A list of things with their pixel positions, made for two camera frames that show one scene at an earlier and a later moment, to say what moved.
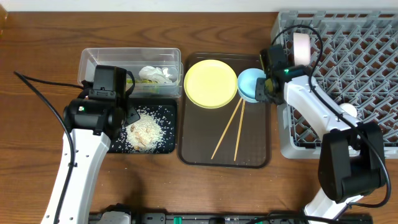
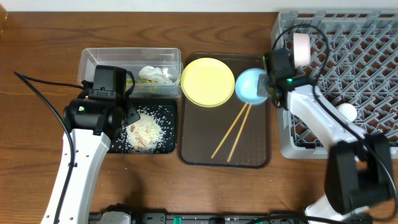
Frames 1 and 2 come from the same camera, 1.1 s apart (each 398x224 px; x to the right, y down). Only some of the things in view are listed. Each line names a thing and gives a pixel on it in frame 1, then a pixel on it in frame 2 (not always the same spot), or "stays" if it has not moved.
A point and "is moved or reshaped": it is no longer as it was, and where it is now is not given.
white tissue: (163, 75) stays
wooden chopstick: (222, 135) is moved or reshaped
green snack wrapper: (142, 81) stays
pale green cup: (349, 108) stays
